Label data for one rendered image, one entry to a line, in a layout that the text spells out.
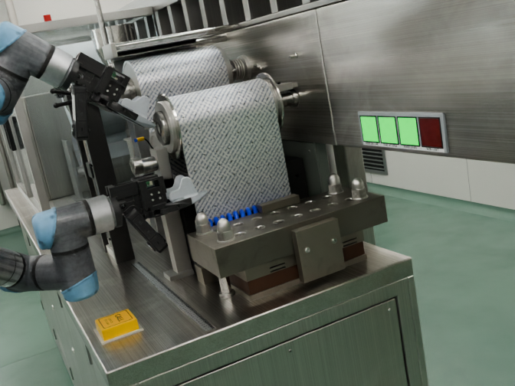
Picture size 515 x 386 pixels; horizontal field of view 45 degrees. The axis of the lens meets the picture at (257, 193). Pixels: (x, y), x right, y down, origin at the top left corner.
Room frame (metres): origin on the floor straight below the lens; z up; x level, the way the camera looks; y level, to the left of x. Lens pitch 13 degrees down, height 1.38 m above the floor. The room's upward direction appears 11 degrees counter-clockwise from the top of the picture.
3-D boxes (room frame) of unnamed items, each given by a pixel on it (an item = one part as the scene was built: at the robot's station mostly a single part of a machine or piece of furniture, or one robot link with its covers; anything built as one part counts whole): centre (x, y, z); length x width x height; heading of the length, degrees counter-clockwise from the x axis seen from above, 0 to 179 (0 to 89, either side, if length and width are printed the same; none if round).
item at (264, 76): (1.49, -0.06, 1.25); 0.15 x 0.01 x 0.15; 24
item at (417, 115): (1.16, -0.28, 1.18); 0.25 x 0.01 x 0.07; 24
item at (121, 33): (2.09, 0.36, 1.50); 0.14 x 0.14 x 0.06
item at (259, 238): (1.28, -0.05, 1.00); 0.40 x 0.16 x 0.06; 114
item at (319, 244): (1.20, -0.10, 0.96); 0.10 x 0.03 x 0.11; 114
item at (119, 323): (1.14, 0.32, 0.91); 0.07 x 0.07 x 0.02; 24
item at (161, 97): (1.38, 0.17, 1.25); 0.15 x 0.01 x 0.15; 24
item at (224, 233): (1.18, 0.08, 1.05); 0.04 x 0.04 x 0.04
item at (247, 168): (1.38, 0.03, 1.12); 0.23 x 0.01 x 0.18; 114
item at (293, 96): (1.50, -0.10, 1.25); 0.07 x 0.04 x 0.04; 114
